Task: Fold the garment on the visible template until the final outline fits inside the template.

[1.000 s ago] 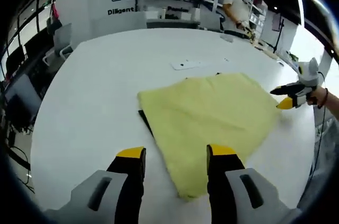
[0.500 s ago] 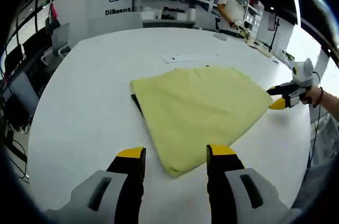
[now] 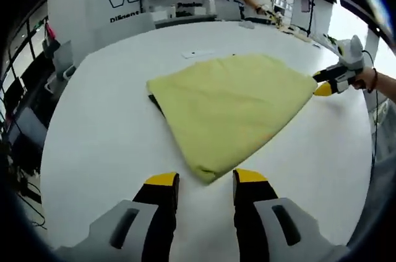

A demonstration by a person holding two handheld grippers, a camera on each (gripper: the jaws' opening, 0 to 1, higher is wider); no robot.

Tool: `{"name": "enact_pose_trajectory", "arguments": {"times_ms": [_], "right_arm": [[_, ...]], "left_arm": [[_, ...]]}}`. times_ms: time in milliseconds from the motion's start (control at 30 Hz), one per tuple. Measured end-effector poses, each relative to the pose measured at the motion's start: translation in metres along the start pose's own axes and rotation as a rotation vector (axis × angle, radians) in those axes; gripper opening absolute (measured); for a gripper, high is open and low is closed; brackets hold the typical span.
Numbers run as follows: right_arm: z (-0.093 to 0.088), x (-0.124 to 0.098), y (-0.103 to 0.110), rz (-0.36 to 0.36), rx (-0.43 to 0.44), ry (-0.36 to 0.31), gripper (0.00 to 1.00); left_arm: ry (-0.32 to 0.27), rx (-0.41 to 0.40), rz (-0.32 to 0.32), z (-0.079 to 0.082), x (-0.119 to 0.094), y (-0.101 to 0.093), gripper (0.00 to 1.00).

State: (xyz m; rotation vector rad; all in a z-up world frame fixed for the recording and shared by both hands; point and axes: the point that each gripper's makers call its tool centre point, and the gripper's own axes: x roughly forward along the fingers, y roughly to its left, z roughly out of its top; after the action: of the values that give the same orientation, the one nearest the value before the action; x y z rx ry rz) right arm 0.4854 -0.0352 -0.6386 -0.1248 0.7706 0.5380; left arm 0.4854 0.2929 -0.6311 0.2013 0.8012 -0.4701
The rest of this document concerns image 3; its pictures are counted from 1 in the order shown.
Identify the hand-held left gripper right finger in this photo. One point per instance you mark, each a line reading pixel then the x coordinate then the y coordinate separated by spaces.
pixel 266 225

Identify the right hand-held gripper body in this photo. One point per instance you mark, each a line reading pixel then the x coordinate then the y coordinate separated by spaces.
pixel 351 56

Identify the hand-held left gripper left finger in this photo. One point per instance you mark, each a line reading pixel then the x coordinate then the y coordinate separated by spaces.
pixel 136 228

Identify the yellow black blue garment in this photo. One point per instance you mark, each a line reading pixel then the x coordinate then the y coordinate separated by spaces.
pixel 229 104

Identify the person's right hand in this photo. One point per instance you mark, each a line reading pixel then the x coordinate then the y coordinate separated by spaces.
pixel 363 79

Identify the beige cloth item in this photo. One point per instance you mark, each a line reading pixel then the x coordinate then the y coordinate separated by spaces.
pixel 301 37

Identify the black tripod stand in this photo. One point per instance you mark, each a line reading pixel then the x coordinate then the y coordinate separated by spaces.
pixel 310 17

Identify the white shelf with boxes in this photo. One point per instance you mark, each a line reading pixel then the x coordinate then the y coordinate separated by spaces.
pixel 283 2

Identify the grey crumpled cloth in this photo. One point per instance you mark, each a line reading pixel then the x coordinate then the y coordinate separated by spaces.
pixel 246 25

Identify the grey chair back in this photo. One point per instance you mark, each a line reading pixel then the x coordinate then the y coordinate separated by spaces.
pixel 230 11

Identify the white table power strip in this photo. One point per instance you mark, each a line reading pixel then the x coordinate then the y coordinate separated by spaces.
pixel 198 54

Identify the grey white office chair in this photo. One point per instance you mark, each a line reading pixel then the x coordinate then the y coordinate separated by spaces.
pixel 62 57

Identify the hanging dark bag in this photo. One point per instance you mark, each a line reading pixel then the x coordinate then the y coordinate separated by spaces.
pixel 51 43

